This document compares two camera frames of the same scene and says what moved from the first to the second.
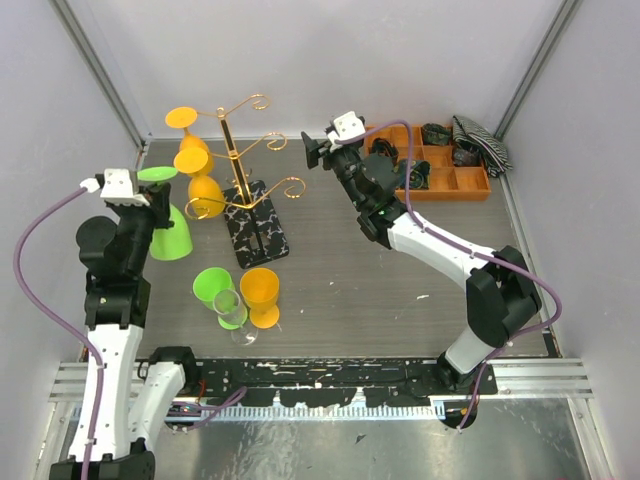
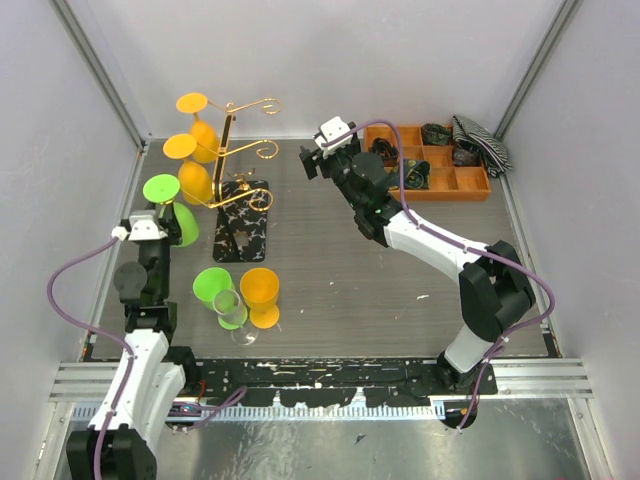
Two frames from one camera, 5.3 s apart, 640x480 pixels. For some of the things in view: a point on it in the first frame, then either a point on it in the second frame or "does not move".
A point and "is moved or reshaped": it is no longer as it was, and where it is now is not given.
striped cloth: x=495 y=157 does not move
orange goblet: x=205 y=195 → x=194 y=181
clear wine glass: x=228 y=305 does not move
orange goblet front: x=260 y=288 does not move
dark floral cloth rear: x=435 y=134 does not move
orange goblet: x=185 y=117 → x=207 y=142
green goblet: x=174 y=242 is moved or reshaped
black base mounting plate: x=385 y=382 does not move
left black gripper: x=160 y=194 → x=169 y=224
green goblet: x=214 y=288 does not move
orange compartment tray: x=447 y=181 does not move
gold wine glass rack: x=257 y=227 is moved or reshaped
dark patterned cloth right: x=471 y=156 does not move
